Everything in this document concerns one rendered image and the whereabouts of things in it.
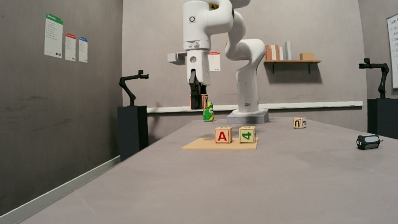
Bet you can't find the tan flat mat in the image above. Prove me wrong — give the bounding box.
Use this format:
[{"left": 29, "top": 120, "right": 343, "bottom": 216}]
[{"left": 181, "top": 137, "right": 258, "bottom": 150}]

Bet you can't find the green drink can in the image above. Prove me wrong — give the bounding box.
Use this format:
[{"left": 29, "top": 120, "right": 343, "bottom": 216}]
[{"left": 203, "top": 102, "right": 214, "bottom": 122}]

